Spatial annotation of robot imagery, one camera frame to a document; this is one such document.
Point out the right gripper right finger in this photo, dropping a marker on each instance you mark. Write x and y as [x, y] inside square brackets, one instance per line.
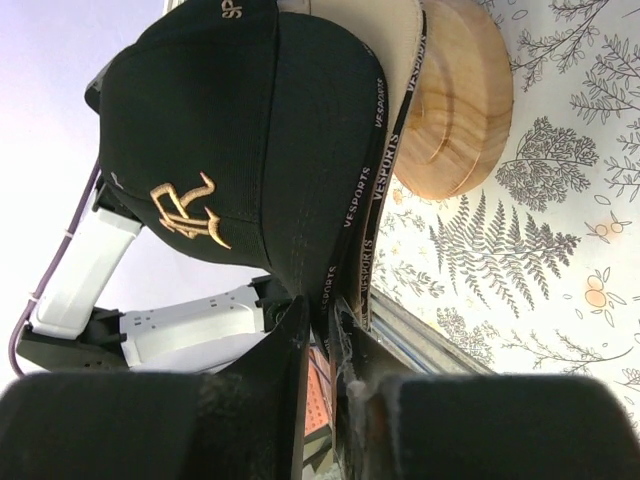
[394, 423]

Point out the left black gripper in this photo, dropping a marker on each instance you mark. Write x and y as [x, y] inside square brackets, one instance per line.
[92, 94]

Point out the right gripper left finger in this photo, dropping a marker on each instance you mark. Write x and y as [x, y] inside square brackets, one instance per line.
[243, 422]

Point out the black baseball cap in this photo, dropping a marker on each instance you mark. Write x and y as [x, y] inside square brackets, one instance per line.
[246, 133]

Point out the beige baseball cap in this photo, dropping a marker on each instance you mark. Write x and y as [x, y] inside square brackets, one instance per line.
[396, 32]

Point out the wooden hat stand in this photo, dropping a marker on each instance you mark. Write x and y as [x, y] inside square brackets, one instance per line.
[462, 111]

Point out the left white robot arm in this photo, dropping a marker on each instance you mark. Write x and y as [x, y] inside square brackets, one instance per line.
[63, 327]

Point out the floral table mat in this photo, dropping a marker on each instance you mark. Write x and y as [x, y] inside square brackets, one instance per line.
[536, 268]

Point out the aluminium front rail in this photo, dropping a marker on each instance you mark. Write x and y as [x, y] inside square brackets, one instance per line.
[416, 344]

